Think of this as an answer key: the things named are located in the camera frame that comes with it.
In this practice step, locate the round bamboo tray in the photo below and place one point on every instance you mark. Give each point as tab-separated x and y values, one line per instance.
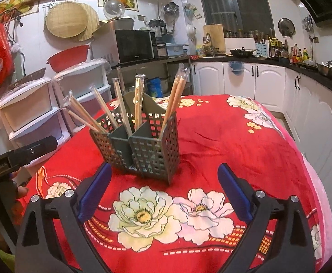
66	20

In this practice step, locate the chopsticks pair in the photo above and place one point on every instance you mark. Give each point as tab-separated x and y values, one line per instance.
123	111
71	103
179	84
139	89

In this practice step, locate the white kitchen cabinets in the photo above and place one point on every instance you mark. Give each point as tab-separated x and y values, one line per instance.
303	97

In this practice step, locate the red plastic basin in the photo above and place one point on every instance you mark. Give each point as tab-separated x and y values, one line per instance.
69	57

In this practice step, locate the dark kitchen window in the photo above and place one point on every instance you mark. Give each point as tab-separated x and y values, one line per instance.
236	15

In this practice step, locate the olive plastic utensil basket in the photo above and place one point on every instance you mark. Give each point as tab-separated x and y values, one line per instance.
151	151

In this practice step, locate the blue canister on shelf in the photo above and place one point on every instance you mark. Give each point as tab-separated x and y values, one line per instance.
155	87

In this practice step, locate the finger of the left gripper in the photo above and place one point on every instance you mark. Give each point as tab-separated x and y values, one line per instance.
26	154

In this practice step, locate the silver microwave oven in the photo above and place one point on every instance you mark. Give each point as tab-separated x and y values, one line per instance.
118	47

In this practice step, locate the wooden cutting board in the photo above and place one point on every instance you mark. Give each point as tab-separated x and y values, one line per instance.
216	32

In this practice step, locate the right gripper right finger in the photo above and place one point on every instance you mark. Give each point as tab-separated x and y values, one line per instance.
291	248

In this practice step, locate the white plastic drawer tower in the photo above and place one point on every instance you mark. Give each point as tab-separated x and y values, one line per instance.
30	112

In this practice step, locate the chopsticks basket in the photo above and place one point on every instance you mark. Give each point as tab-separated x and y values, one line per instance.
78	118

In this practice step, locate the black wok on counter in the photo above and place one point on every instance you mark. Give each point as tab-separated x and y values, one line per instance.
242	53

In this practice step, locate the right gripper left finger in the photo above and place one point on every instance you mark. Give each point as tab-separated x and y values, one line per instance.
52	236

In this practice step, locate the hanging pot lid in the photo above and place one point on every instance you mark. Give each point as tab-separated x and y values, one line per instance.
286	27

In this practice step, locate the red floral tablecloth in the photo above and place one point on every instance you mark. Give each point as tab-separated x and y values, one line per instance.
147	225

